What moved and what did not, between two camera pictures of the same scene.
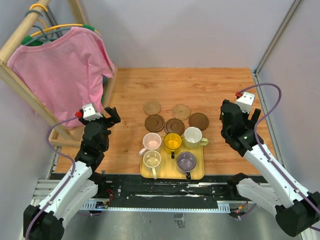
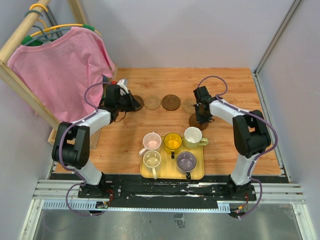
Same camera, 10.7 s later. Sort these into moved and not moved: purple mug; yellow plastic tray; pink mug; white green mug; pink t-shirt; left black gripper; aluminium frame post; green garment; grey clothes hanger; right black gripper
Moved: left black gripper; right black gripper
Not moved: grey clothes hanger; white green mug; yellow plastic tray; aluminium frame post; green garment; pink t-shirt; pink mug; purple mug
